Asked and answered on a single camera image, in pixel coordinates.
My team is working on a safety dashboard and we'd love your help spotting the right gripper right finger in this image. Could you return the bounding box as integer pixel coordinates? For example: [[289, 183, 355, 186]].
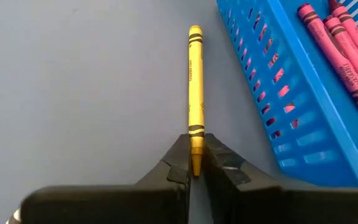
[[204, 133, 358, 224]]

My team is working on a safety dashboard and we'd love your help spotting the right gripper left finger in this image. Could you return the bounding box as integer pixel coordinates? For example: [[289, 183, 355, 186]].
[[20, 134, 192, 224]]

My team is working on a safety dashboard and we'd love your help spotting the yellow crayon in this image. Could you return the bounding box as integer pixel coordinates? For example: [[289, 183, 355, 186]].
[[187, 25, 206, 177]]

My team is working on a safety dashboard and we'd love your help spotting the blue slotted plastic basket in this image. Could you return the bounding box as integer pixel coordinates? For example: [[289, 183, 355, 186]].
[[215, 0, 358, 189]]

